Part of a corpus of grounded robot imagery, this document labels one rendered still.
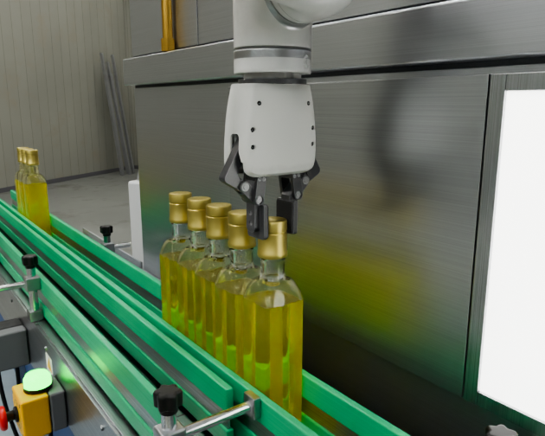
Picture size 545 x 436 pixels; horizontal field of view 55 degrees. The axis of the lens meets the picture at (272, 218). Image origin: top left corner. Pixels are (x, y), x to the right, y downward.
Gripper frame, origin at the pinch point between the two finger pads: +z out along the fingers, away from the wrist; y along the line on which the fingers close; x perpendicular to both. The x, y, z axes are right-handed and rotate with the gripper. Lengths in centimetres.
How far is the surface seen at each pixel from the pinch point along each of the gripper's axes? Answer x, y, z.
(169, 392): 3.0, 15.2, 15.4
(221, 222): -10.0, 0.7, 2.3
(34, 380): -39, 20, 31
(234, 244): -5.1, 1.9, 3.9
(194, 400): -9.0, 6.2, 25.3
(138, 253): -239, -82, 73
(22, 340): -65, 16, 35
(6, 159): -936, -143, 77
